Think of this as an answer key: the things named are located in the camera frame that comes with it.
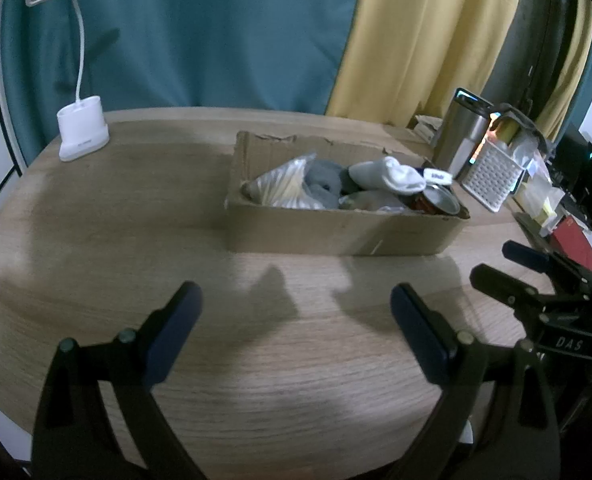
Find white desk lamp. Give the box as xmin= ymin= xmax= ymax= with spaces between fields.
xmin=24 ymin=0 xmax=129 ymax=163

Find bag of cotton swabs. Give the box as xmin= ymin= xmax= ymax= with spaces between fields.
xmin=243 ymin=154 xmax=327 ymax=211

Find black monitor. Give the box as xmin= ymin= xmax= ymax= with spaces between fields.
xmin=551 ymin=120 xmax=592 ymax=233

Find cardboard box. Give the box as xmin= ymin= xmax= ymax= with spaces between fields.
xmin=224 ymin=131 xmax=472 ymax=257

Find grey cloth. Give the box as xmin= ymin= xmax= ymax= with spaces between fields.
xmin=491 ymin=102 xmax=549 ymax=153

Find red booklet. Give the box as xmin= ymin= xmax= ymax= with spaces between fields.
xmin=548 ymin=215 xmax=592 ymax=278

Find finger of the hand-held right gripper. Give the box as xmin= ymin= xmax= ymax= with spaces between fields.
xmin=470 ymin=263 xmax=592 ymax=331
xmin=502 ymin=240 xmax=592 ymax=296

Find red and gold can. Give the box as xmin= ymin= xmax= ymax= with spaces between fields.
xmin=408 ymin=184 xmax=463 ymax=217

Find stainless steel tumbler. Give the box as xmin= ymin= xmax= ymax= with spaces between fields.
xmin=433 ymin=87 xmax=494 ymax=180

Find white socks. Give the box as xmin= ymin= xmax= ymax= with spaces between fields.
xmin=348 ymin=156 xmax=427 ymax=196

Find white plastic basket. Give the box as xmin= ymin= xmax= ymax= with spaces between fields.
xmin=461 ymin=139 xmax=527 ymax=212

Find yellow curtain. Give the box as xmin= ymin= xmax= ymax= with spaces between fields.
xmin=323 ymin=0 xmax=527 ymax=128
xmin=546 ymin=0 xmax=592 ymax=143

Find clear plastic bag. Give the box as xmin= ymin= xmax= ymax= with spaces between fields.
xmin=513 ymin=152 xmax=552 ymax=211

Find dark grey curtain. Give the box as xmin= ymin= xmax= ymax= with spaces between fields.
xmin=481 ymin=0 xmax=584 ymax=131

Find tablet with lit screen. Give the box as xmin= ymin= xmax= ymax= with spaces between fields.
xmin=468 ymin=115 xmax=502 ymax=166

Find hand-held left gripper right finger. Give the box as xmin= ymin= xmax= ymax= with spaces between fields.
xmin=390 ymin=282 xmax=562 ymax=480

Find stack of white papers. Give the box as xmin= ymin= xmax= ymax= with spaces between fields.
xmin=415 ymin=114 xmax=444 ymax=143

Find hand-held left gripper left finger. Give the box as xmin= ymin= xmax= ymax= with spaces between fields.
xmin=30 ymin=281 xmax=204 ymax=480

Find grey socks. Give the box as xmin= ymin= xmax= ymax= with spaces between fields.
xmin=301 ymin=159 xmax=361 ymax=209

